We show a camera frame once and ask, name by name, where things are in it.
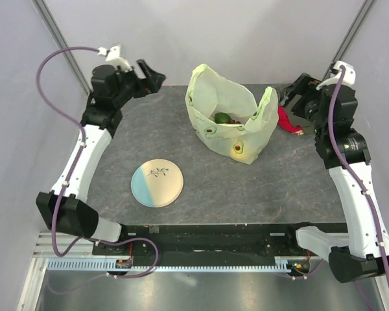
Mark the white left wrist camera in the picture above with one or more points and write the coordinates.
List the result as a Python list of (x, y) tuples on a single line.
[(114, 57)]

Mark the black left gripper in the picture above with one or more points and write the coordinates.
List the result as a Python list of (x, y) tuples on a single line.
[(151, 84)]

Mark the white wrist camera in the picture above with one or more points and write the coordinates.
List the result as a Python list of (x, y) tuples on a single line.
[(339, 70), (114, 57)]

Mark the cream and blue plate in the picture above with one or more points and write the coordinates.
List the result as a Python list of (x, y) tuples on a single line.
[(157, 183)]

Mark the green lime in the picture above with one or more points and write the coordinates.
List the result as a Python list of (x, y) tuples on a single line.
[(221, 117)]

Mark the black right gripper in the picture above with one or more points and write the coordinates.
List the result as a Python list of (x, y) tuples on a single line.
[(305, 85)]

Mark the aluminium frame rail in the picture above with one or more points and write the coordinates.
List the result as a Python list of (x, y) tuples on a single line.
[(58, 37), (353, 30)]

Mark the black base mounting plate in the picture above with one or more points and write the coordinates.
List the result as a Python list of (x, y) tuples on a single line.
[(257, 239)]

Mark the yellow fruit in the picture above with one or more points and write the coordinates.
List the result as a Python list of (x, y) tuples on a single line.
[(242, 157)]

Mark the right aluminium frame rail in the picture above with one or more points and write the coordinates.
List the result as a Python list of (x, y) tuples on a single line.
[(353, 30)]

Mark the light green plastic bag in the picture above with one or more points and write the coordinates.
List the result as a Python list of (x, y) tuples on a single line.
[(209, 93)]

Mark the red grape bunch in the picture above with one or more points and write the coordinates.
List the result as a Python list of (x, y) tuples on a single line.
[(232, 122)]

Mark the front aluminium extrusion frame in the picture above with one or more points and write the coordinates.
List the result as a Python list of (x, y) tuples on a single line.
[(43, 251)]

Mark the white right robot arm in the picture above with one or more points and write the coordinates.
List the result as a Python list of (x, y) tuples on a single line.
[(329, 107)]

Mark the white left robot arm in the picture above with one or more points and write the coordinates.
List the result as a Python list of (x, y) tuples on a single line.
[(64, 208)]

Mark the red cloth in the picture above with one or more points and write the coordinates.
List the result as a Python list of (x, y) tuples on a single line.
[(285, 124)]

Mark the left aluminium frame rail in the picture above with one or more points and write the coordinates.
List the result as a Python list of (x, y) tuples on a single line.
[(58, 37)]

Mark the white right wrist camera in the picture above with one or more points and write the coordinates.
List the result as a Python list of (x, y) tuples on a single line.
[(339, 70)]

